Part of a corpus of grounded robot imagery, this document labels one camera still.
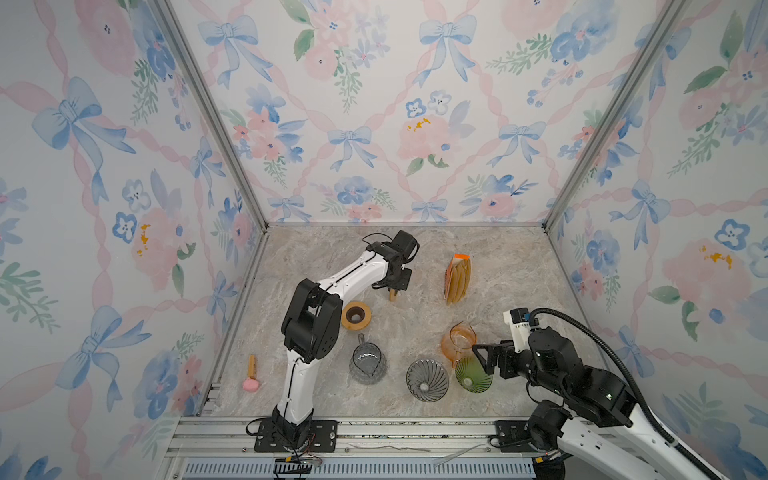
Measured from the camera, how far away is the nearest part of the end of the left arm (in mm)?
697

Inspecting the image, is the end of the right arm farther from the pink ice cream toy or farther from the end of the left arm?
the pink ice cream toy

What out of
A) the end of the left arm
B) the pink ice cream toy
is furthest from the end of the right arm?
the pink ice cream toy
